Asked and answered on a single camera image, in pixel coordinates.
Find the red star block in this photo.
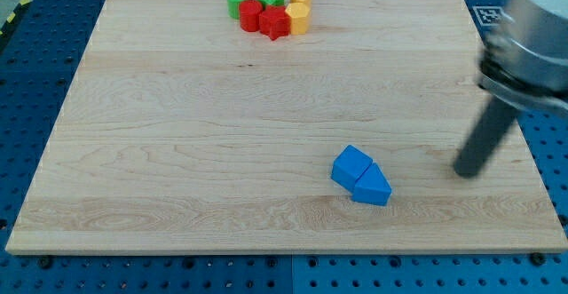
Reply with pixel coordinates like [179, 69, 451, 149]
[259, 5, 290, 41]

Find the black white fiducial marker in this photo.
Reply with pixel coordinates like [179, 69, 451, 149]
[473, 5, 503, 27]

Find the yellow black hazard tape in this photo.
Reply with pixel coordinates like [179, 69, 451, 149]
[1, 0, 33, 38]

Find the yellow hexagon block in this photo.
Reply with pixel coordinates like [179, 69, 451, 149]
[285, 3, 311, 35]

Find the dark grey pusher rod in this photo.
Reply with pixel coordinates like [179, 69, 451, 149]
[453, 97, 518, 179]

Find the red cylinder block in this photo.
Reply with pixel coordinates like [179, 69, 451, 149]
[239, 0, 264, 32]

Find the blue cube block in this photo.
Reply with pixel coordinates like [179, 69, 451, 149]
[331, 145, 373, 192]

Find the blue triangular prism block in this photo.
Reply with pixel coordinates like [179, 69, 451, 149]
[351, 163, 392, 206]

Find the light wooden board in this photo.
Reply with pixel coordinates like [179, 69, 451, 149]
[6, 0, 567, 255]

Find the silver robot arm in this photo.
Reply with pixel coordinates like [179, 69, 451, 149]
[478, 0, 567, 118]

